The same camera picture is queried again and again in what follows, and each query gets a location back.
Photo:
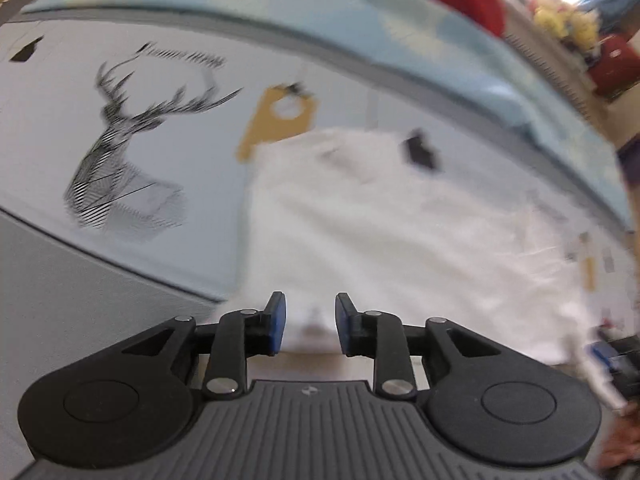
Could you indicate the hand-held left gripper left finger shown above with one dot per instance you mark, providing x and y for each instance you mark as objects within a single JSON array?
[{"x": 276, "y": 325}]

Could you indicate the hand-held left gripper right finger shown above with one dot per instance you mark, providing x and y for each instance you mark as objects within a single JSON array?
[{"x": 344, "y": 325}]

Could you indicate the white small garment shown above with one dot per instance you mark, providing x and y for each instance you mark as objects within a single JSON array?
[{"x": 400, "y": 240}]

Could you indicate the person's right hand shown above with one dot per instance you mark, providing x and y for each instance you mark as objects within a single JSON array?
[{"x": 622, "y": 442}]

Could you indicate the deer print bed sheet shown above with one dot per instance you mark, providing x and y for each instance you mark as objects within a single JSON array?
[{"x": 210, "y": 220}]

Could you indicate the purple box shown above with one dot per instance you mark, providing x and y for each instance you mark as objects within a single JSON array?
[{"x": 631, "y": 160}]

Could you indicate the light blue patterned sheet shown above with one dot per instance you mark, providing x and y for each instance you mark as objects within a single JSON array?
[{"x": 450, "y": 60}]

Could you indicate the yellow plush toy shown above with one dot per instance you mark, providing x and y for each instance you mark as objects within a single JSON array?
[{"x": 550, "y": 15}]

